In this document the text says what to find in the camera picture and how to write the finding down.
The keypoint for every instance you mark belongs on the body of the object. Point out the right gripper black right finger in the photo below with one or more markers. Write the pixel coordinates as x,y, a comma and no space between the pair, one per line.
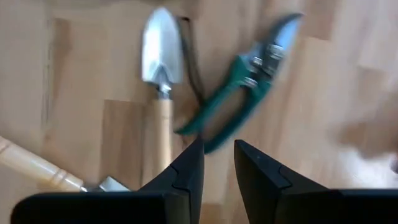
267,193

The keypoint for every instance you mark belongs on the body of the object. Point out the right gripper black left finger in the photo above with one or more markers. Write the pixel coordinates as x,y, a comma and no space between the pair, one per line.
183,186

